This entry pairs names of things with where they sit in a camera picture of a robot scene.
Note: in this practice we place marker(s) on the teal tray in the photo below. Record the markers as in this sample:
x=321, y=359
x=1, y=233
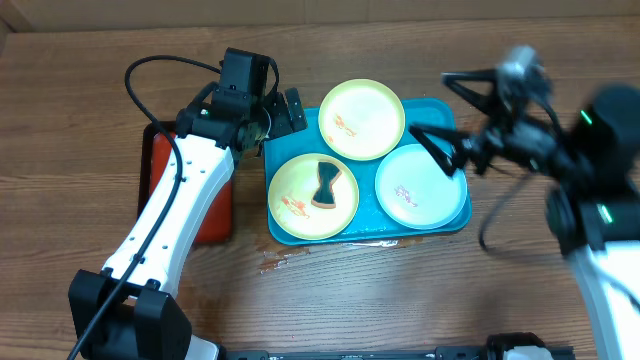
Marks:
x=370, y=221

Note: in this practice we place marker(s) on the orange sponge with black scourer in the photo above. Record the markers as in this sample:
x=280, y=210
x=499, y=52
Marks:
x=327, y=173

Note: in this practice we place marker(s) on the red tray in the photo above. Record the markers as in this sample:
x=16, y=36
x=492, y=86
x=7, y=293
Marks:
x=217, y=226

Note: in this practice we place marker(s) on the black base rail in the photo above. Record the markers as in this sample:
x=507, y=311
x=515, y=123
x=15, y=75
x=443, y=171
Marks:
x=503, y=346

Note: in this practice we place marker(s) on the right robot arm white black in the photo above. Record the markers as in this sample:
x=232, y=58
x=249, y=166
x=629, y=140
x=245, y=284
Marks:
x=594, y=210

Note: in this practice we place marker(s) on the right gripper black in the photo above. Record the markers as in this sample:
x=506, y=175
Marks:
x=494, y=104

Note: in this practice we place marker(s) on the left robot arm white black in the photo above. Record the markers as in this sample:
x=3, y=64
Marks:
x=128, y=309

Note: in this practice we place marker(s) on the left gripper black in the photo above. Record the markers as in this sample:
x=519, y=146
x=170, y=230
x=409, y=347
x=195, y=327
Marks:
x=282, y=122

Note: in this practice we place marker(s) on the light blue plate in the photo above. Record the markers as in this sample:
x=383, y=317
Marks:
x=414, y=191

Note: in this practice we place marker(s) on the green-rimmed plate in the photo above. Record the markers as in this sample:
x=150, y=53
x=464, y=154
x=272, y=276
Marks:
x=292, y=188
x=361, y=119

